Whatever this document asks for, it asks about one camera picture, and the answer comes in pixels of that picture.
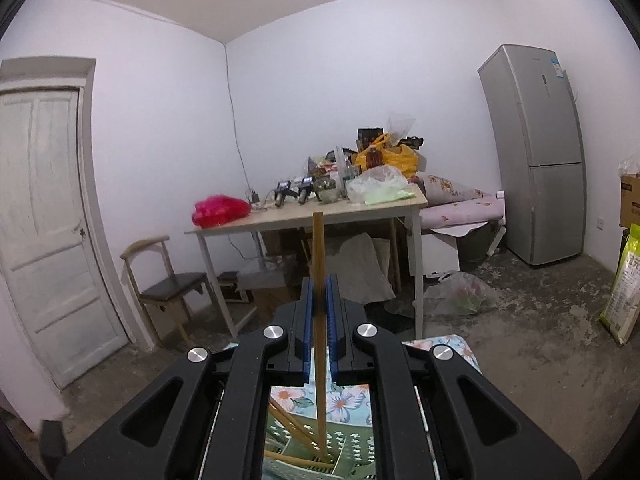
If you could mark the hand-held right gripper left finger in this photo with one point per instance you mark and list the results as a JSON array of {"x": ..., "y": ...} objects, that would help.
[{"x": 308, "y": 320}]

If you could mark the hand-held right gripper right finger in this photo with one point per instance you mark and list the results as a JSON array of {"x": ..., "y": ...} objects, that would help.
[{"x": 332, "y": 320}]

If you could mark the single wooden chopstick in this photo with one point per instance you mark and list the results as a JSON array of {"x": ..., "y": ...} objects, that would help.
[{"x": 318, "y": 250}]

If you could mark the bundle of wooden chopsticks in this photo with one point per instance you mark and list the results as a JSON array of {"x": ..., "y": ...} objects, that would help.
[{"x": 295, "y": 427}]

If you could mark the green plastic utensil holder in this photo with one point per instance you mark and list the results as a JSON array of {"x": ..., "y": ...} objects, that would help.
[{"x": 350, "y": 450}]

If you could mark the brown cardboard box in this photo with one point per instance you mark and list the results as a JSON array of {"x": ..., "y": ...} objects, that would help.
[{"x": 272, "y": 305}]

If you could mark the grey sack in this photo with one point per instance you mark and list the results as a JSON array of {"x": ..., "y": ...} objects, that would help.
[{"x": 360, "y": 270}]

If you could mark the grey plastic wrapped box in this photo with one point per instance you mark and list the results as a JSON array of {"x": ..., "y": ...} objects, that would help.
[{"x": 267, "y": 272}]

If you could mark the small dark low box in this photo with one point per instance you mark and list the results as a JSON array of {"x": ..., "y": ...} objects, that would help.
[{"x": 232, "y": 287}]

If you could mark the blue floral blanket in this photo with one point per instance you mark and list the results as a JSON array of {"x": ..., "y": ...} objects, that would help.
[{"x": 350, "y": 402}]

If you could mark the grey metal-legged table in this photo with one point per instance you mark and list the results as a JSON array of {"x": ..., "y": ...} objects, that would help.
[{"x": 300, "y": 212}]

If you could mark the green bowl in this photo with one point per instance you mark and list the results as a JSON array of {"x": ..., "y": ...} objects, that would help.
[{"x": 330, "y": 196}]

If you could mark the black handheld device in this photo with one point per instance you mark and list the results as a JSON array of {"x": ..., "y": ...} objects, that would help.
[
  {"x": 306, "y": 191},
  {"x": 282, "y": 192}
]

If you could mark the clear plastic bag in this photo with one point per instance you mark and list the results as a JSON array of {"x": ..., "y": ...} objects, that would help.
[{"x": 460, "y": 292}]

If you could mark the small black power adapter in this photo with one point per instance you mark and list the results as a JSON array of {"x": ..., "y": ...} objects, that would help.
[{"x": 252, "y": 197}]

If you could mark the red plastic bag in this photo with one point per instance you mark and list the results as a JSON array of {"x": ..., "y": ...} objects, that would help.
[{"x": 220, "y": 212}]

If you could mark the wooden chair with dark seat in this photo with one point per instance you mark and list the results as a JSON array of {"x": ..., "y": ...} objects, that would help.
[{"x": 172, "y": 285}]

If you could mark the clear bag with green contents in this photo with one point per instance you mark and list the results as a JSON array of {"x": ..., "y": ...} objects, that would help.
[{"x": 380, "y": 187}]

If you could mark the dark bin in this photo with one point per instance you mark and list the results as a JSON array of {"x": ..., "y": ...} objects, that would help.
[{"x": 475, "y": 245}]

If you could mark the brown bottle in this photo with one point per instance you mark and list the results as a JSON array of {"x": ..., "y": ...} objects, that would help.
[{"x": 375, "y": 157}]

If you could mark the pink rolled mat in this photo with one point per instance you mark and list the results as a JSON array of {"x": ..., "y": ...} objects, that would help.
[{"x": 465, "y": 210}]

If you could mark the yellow plastic bag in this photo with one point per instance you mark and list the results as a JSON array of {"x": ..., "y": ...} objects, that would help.
[{"x": 400, "y": 160}]

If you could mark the floral rolled mat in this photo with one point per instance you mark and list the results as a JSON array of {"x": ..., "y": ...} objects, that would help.
[{"x": 445, "y": 187}]

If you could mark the dark snack box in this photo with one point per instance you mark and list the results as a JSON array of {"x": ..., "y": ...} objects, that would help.
[{"x": 371, "y": 137}]

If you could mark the clear crinkled plastic wrapper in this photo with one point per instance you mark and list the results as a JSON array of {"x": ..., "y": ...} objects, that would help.
[{"x": 402, "y": 127}]

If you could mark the white panel door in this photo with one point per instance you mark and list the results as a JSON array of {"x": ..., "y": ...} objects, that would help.
[{"x": 45, "y": 210}]

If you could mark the silver refrigerator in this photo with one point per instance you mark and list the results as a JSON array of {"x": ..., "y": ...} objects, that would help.
[{"x": 540, "y": 150}]

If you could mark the yellow green rice bag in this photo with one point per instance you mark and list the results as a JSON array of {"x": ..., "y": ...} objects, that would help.
[{"x": 625, "y": 290}]

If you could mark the large printed cardboard box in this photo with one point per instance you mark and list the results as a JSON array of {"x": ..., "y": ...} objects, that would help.
[{"x": 631, "y": 200}]

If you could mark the clear crumpled plastic sheet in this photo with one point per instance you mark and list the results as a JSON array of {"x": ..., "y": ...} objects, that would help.
[{"x": 630, "y": 167}]

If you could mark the white wall socket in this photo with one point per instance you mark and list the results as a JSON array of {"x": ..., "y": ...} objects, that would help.
[{"x": 601, "y": 223}]

